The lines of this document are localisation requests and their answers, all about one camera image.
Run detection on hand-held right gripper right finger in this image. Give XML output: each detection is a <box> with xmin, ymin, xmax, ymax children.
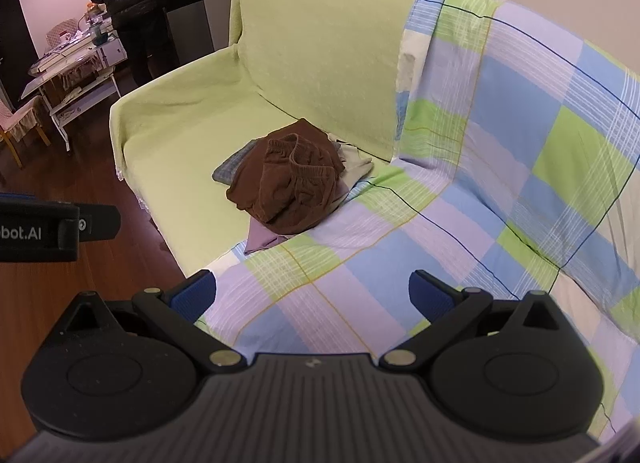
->
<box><xmin>379</xmin><ymin>270</ymin><xmax>569</xmax><ymax>373</ymax></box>

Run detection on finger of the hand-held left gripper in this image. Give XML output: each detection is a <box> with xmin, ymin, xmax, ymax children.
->
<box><xmin>59</xmin><ymin>205</ymin><xmax>121</xmax><ymax>243</ymax></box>

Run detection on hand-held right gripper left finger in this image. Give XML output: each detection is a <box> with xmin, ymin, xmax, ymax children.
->
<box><xmin>54</xmin><ymin>270</ymin><xmax>247</xmax><ymax>375</ymax></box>

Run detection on brown corduroy pants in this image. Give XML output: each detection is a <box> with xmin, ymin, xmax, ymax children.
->
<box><xmin>225</xmin><ymin>118</ymin><xmax>346</xmax><ymax>236</ymax></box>

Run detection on mauve cloth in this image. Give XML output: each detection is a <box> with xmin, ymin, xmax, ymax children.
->
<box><xmin>243</xmin><ymin>219</ymin><xmax>297</xmax><ymax>257</ymax></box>

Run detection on chair with pink cover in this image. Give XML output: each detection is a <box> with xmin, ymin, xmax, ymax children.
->
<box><xmin>0</xmin><ymin>95</ymin><xmax>52</xmax><ymax>170</ymax></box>

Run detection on grey blue cloth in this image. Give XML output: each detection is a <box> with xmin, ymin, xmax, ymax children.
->
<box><xmin>212</xmin><ymin>139</ymin><xmax>262</xmax><ymax>184</ymax></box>

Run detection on beige cloth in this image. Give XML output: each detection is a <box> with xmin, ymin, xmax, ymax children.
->
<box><xmin>327</xmin><ymin>133</ymin><xmax>375</xmax><ymax>196</ymax></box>

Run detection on white dining table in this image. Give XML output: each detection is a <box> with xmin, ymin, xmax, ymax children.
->
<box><xmin>22</xmin><ymin>18</ymin><xmax>129</xmax><ymax>152</ymax></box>

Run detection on plaid blue green sheet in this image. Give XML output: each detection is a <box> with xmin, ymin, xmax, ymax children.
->
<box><xmin>187</xmin><ymin>0</ymin><xmax>640</xmax><ymax>444</ymax></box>

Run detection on grey refrigerator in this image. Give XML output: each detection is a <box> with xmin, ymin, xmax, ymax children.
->
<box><xmin>159</xmin><ymin>0</ymin><xmax>217</xmax><ymax>68</ymax></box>

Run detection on sofa with light green cover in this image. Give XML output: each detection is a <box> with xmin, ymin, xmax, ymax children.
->
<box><xmin>109</xmin><ymin>0</ymin><xmax>451</xmax><ymax>280</ymax></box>

